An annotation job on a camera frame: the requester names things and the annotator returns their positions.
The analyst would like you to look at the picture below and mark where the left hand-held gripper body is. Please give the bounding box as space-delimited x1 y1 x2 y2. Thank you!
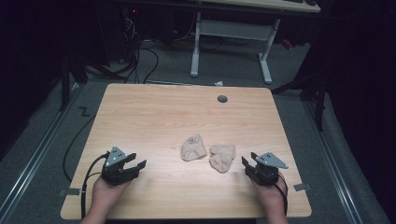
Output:
101 146 140 187

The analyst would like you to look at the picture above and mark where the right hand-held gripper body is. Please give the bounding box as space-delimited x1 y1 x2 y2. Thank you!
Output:
244 151 290 187

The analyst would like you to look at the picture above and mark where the beige sock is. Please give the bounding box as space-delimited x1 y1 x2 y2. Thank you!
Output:
180 133 208 162
208 144 237 174

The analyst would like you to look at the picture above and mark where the person's left hand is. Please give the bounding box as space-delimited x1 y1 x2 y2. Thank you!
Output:
91 176 133 217

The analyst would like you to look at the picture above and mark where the person's right hand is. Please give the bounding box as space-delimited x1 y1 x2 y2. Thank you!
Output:
250 178 290 217

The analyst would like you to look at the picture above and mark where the grey tape piece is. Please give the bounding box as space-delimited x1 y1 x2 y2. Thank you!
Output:
59 188 82 197
293 182 312 192

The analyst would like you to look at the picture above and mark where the black metal stand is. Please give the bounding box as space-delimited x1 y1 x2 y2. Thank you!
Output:
271 69 329 133
58 55 90 112

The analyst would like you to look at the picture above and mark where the white-legged desk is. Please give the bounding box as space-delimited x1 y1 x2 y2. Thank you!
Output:
190 0 322 85

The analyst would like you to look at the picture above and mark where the black computer tower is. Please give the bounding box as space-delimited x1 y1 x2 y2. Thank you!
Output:
120 4 148 45

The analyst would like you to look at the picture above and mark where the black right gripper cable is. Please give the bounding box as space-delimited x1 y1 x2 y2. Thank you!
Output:
273 173 290 217

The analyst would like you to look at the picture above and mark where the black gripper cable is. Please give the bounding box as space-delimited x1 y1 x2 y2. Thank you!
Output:
273 173 290 217
80 151 111 219

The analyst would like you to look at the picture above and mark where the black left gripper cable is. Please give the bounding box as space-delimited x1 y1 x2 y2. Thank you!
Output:
80 151 111 219

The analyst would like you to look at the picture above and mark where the black floor cable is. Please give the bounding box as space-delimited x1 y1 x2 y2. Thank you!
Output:
62 114 97 184

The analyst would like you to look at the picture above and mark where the aluminium floor rail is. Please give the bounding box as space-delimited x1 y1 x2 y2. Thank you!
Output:
302 100 364 224
0 82 84 224

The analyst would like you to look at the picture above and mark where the bundle of black cables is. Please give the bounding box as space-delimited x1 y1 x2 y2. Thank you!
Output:
87 18 161 85

